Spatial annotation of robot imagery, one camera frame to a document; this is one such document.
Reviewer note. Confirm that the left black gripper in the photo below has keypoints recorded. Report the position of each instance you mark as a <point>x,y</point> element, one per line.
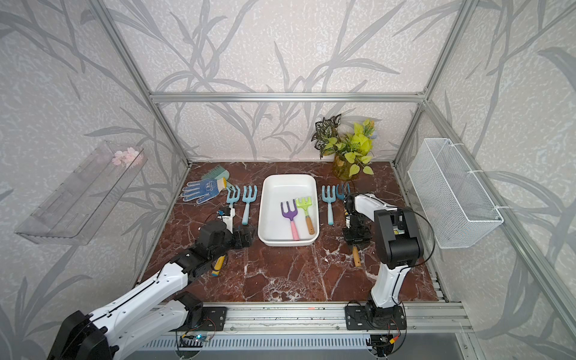
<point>247,240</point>

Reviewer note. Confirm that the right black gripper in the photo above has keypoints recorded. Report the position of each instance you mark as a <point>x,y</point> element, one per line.
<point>364,240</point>

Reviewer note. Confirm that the green rake orange handle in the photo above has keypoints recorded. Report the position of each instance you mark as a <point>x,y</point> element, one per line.
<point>356,257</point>

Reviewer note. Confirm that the blue rake pink handle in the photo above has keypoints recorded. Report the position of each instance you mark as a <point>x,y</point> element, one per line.
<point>218,266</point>

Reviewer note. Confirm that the blue rake yellow handle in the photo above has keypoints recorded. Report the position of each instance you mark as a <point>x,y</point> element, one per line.
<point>343,190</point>

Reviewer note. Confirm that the teal rake light handle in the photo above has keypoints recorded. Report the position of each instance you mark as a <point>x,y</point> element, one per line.
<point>329,197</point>

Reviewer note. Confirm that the teal rake white handle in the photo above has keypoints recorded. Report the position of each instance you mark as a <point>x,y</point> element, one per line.
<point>233,195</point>

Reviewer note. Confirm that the light blue hand rake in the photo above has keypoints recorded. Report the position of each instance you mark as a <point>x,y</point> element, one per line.
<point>249,196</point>

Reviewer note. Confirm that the green rake wooden handle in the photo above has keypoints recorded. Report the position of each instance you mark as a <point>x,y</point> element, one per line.
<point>305,204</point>

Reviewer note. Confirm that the purple rake pink handle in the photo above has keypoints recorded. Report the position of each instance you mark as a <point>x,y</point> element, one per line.
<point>290,213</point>

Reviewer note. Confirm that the white storage box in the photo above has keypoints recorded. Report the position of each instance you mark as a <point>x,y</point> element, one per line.
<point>274,230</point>

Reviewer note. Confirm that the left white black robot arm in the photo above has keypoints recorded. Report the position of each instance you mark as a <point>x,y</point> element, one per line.
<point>156,306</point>

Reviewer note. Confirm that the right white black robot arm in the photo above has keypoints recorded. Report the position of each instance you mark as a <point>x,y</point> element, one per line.
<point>395,234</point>

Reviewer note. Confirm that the blue white work glove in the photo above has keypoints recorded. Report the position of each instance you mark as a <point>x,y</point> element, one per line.
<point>203,191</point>

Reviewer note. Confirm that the teal green work glove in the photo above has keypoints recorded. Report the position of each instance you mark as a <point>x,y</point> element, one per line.
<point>217,173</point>

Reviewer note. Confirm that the green potted plant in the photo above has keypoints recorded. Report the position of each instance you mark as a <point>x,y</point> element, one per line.
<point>352,154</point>

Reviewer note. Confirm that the dark patterned leaf plant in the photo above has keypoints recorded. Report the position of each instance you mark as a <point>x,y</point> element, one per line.
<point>326,135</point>

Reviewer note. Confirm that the pink artificial flowers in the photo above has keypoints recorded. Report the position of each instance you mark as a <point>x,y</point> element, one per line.
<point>127,157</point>

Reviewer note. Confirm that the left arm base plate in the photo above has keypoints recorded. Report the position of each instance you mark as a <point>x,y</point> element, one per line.
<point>209,319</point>

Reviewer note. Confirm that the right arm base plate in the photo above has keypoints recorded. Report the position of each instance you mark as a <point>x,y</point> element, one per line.
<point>370,317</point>

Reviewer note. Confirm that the white wire mesh basket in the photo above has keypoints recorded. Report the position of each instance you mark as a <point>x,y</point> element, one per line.
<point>453,199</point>

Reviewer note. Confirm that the aluminium front rail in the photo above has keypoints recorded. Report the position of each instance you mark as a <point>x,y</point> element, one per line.
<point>290,318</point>

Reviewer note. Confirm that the clear acrylic wall shelf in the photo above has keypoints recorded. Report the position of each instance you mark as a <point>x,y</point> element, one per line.
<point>75,211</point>

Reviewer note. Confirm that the aluminium frame crossbar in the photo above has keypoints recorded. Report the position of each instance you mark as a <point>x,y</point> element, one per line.
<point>238,97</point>

